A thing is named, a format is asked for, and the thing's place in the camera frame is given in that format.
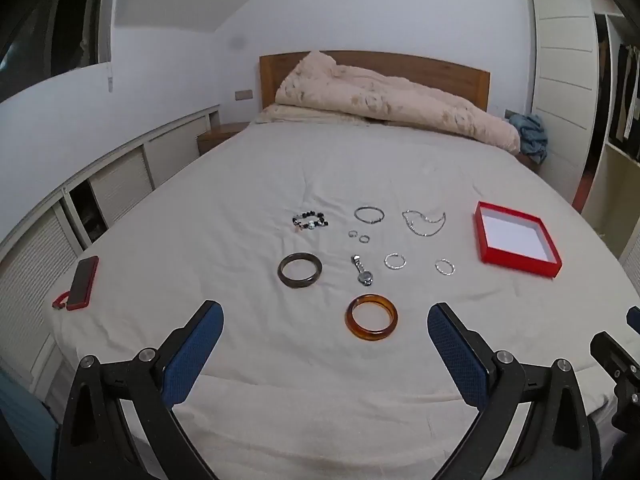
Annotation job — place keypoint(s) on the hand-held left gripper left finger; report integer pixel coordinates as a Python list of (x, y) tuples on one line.
[(197, 345)]

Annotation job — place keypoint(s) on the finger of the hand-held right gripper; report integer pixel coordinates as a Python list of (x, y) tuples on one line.
[(635, 320), (612, 355)]

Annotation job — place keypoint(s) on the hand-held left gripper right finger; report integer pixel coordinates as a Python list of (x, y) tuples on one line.
[(457, 355)]

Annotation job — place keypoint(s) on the dark grey bangle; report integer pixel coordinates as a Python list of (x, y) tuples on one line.
[(281, 272)]

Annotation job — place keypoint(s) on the amber bangle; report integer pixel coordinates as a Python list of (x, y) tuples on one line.
[(350, 320)]

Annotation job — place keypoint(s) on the silver wristwatch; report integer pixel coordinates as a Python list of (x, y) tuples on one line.
[(365, 277)]

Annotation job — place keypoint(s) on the red jewelry box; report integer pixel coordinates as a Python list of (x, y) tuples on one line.
[(515, 237)]

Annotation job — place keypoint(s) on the phone in red case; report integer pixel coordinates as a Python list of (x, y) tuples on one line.
[(82, 282)]

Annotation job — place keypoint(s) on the red object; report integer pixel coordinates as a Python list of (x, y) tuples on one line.
[(582, 190)]

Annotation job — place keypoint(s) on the open closet shelf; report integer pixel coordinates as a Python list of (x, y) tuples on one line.
[(617, 175)]

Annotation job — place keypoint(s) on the bed with beige sheet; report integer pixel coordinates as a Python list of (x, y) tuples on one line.
[(250, 185)]

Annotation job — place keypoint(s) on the thin silver bangle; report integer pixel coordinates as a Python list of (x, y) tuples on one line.
[(355, 213)]

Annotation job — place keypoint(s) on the blue cloth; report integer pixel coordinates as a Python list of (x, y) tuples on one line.
[(25, 420)]

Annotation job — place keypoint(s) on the low slatted white cabinet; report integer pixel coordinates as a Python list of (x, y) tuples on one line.
[(125, 170)]

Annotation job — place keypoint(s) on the wooden nightstand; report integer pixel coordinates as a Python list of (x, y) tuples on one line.
[(215, 137)]

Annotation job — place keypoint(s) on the blue crumpled clothes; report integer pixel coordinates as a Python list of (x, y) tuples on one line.
[(530, 135)]

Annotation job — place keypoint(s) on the hanging clothes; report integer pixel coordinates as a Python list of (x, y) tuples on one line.
[(627, 90)]

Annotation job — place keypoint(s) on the beige pillow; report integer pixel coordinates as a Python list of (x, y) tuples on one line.
[(290, 114)]

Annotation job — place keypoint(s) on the beige floral duvet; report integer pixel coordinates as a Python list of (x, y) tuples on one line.
[(400, 105)]

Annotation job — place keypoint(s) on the white wardrobe door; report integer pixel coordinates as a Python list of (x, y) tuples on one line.
[(560, 60)]

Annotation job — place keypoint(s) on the wooden headboard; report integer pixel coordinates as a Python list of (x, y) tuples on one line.
[(270, 75)]

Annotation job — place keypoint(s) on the wall socket plate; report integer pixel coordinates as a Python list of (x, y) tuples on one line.
[(243, 94)]

